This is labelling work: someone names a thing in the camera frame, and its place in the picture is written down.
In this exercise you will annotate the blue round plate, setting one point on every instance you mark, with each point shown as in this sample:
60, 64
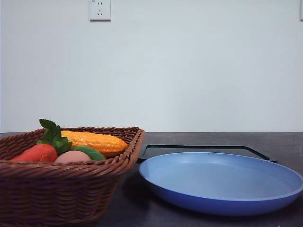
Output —
217, 183

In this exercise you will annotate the black serving tray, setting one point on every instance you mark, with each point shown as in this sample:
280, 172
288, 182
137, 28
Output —
156, 150

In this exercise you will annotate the brown wicker basket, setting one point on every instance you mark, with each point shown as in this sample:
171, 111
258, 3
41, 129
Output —
41, 194

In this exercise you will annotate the pink brown egg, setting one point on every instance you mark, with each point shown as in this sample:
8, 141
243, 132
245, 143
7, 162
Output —
72, 157

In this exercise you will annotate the yellow toy corn cob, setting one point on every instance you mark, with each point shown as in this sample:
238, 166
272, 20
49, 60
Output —
105, 143

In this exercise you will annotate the green toy vegetable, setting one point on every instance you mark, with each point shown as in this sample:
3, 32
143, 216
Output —
93, 155

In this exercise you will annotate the white wall socket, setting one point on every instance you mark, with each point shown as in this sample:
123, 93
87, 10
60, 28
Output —
100, 10

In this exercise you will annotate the red toy carrot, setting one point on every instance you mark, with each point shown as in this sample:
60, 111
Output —
38, 153

